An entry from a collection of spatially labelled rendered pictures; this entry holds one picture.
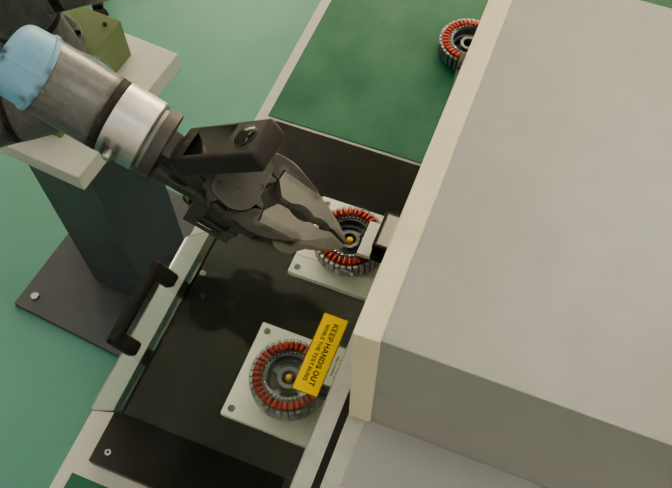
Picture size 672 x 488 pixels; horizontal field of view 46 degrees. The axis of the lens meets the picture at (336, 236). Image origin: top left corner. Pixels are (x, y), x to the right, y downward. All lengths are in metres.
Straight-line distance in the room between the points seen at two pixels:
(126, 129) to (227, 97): 1.71
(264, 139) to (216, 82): 1.81
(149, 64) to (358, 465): 0.99
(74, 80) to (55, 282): 1.47
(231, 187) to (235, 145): 0.06
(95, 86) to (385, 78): 0.82
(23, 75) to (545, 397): 0.52
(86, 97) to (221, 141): 0.13
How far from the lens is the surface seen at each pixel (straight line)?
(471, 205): 0.66
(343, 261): 1.19
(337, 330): 0.87
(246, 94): 2.46
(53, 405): 2.08
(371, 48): 1.54
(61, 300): 2.17
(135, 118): 0.75
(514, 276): 0.63
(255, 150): 0.69
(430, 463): 0.78
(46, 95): 0.77
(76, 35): 1.47
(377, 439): 0.78
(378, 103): 1.45
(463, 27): 1.55
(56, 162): 1.46
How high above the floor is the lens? 1.87
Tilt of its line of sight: 60 degrees down
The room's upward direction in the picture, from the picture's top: straight up
